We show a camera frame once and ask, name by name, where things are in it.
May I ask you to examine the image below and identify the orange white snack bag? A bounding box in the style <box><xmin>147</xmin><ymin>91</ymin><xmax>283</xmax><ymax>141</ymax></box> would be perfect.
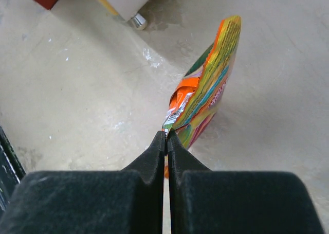
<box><xmin>161</xmin><ymin>14</ymin><xmax>242</xmax><ymax>179</ymax></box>

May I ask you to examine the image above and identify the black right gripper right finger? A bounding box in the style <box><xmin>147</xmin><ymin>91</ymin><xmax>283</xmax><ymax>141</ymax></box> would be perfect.
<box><xmin>167</xmin><ymin>132</ymin><xmax>324</xmax><ymax>233</ymax></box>

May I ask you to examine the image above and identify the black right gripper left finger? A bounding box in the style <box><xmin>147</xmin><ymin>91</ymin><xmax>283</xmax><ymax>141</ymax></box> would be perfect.
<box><xmin>1</xmin><ymin>131</ymin><xmax>165</xmax><ymax>233</ymax></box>

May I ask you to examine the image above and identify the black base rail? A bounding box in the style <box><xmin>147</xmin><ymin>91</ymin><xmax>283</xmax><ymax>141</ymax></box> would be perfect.
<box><xmin>0</xmin><ymin>127</ymin><xmax>26</xmax><ymax>216</ymax></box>

